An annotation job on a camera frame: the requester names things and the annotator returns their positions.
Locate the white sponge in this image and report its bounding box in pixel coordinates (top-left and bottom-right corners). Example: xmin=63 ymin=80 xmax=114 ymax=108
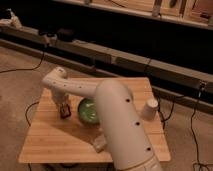
xmin=92 ymin=134 xmax=107 ymax=153

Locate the green bowl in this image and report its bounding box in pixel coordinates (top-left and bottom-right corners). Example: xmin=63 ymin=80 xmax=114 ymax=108
xmin=77 ymin=98 xmax=99 ymax=125

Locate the black cable at right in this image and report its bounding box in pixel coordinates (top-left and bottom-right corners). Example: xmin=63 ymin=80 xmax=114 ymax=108
xmin=189 ymin=83 xmax=213 ymax=171

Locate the wooden table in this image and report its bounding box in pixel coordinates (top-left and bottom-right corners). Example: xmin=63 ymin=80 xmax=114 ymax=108
xmin=19 ymin=78 xmax=171 ymax=163

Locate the white object far left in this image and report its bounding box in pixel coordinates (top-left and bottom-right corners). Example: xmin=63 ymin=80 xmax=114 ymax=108
xmin=0 ymin=9 xmax=22 ymax=29

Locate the white plastic cup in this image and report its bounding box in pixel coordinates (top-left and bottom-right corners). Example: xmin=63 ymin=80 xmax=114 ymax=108
xmin=141 ymin=98 xmax=158 ymax=121

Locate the dark round object on ledge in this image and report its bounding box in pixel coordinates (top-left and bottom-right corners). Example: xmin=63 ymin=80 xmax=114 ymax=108
xmin=57 ymin=28 xmax=75 ymax=42

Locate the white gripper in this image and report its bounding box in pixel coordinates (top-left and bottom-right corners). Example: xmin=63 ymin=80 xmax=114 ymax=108
xmin=51 ymin=90 xmax=69 ymax=116

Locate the black floor cable left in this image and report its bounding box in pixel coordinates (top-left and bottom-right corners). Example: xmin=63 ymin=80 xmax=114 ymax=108
xmin=0 ymin=49 xmax=46 ymax=75

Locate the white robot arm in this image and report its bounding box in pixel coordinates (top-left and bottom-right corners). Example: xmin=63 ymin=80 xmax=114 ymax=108
xmin=42 ymin=67 xmax=163 ymax=171

